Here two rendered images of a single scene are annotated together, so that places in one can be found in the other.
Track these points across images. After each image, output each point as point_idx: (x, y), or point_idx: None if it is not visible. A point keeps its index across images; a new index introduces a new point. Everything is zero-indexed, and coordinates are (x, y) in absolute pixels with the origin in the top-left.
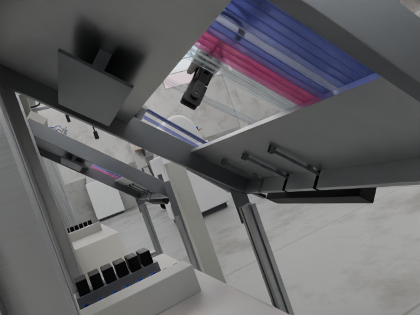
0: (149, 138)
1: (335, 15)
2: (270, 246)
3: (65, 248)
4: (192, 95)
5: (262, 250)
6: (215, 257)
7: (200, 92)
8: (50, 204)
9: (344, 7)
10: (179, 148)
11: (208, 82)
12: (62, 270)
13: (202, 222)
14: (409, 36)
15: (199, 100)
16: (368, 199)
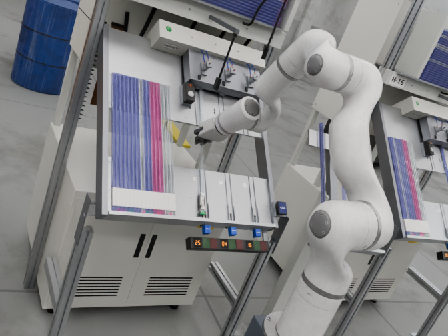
0: (260, 154)
1: (97, 127)
2: (255, 270)
3: (221, 164)
4: (195, 138)
5: (252, 265)
6: (292, 267)
7: (196, 139)
8: (229, 143)
9: (98, 127)
10: (264, 172)
11: (199, 139)
12: (73, 125)
13: (304, 242)
14: (99, 145)
15: (196, 143)
16: (186, 245)
